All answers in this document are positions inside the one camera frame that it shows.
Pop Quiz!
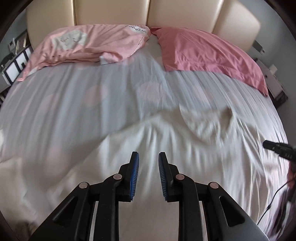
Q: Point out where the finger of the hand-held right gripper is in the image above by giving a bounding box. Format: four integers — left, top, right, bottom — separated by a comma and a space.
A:
263, 140, 296, 161

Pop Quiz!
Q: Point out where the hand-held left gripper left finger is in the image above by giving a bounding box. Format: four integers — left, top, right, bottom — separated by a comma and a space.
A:
30, 151, 140, 241

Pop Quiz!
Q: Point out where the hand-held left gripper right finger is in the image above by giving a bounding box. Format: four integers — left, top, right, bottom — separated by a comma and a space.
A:
158, 152, 270, 241

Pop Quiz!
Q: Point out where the white shirt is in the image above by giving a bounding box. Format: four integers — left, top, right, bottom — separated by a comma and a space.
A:
67, 108, 269, 241

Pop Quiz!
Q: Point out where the white bedside table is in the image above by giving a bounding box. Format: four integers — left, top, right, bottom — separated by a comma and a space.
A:
254, 58, 288, 107

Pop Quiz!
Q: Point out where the plain pink pillow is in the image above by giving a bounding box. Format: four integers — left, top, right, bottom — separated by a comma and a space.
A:
150, 27, 269, 96

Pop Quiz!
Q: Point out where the light pink printed pillow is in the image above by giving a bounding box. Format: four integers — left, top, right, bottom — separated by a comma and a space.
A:
17, 24, 152, 81

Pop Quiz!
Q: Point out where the black and white shelf unit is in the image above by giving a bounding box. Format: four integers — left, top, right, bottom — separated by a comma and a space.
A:
1, 45, 31, 85

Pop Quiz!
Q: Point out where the cream padded headboard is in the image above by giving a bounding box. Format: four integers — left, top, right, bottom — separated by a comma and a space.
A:
25, 0, 260, 55

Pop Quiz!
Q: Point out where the black cable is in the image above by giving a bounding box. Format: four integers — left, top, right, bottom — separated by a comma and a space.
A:
257, 178, 292, 225

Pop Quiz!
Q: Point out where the picture frame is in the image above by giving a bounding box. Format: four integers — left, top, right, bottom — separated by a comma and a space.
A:
15, 32, 28, 54

